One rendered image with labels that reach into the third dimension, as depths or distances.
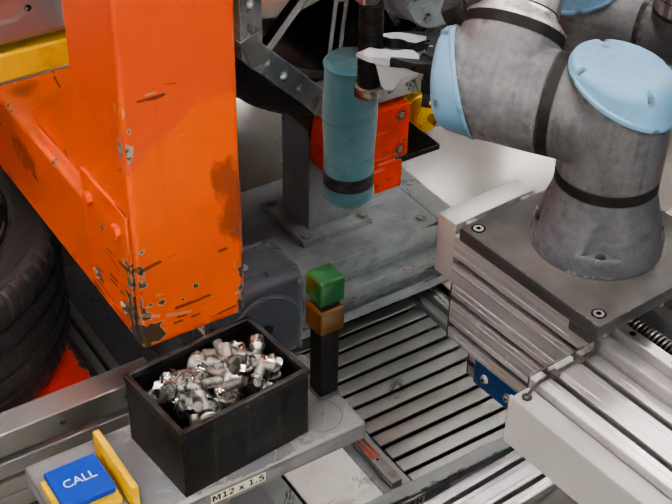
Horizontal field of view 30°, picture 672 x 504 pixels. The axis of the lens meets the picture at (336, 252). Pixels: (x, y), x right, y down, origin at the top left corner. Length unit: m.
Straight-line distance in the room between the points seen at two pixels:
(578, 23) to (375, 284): 0.89
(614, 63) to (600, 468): 0.42
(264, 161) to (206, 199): 1.44
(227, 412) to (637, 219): 0.56
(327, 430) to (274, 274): 0.42
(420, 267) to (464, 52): 1.16
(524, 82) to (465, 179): 1.71
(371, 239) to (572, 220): 1.09
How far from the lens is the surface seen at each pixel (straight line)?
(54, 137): 1.90
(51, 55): 2.09
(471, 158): 3.13
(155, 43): 1.51
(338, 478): 2.17
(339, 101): 1.97
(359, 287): 2.42
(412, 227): 2.48
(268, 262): 2.09
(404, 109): 2.21
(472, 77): 1.37
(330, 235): 2.44
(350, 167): 2.03
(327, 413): 1.75
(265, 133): 3.20
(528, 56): 1.37
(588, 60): 1.35
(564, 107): 1.34
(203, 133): 1.60
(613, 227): 1.39
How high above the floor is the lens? 1.67
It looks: 37 degrees down
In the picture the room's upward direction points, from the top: 1 degrees clockwise
